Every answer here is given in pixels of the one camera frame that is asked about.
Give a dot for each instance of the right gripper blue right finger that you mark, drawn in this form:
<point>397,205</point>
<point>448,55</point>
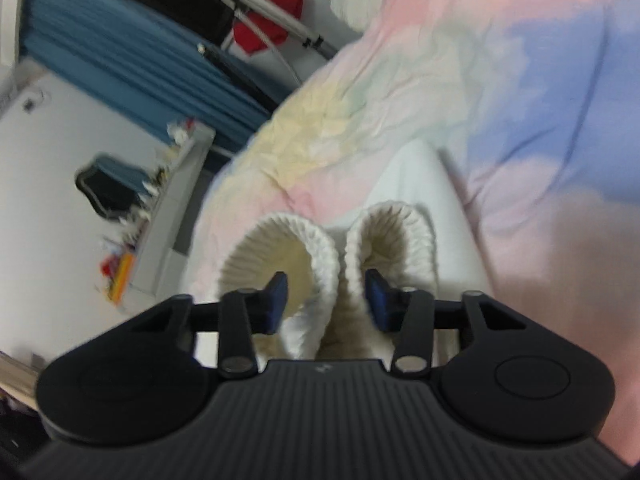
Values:
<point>409,316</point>

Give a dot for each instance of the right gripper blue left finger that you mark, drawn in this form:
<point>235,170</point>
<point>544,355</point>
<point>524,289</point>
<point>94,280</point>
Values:
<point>244,313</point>

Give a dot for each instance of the white desk with drawers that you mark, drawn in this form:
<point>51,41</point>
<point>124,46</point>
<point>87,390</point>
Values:
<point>158,266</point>

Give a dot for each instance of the black framed mirror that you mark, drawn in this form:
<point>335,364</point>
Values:
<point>112,187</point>

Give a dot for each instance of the pastel tie-dye duvet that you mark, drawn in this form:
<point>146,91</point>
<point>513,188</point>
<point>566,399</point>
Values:
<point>512,125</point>

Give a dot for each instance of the blue curtain left of window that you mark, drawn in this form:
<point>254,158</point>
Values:
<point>147,67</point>

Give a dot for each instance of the white tripod stand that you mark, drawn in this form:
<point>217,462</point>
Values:
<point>307,37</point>

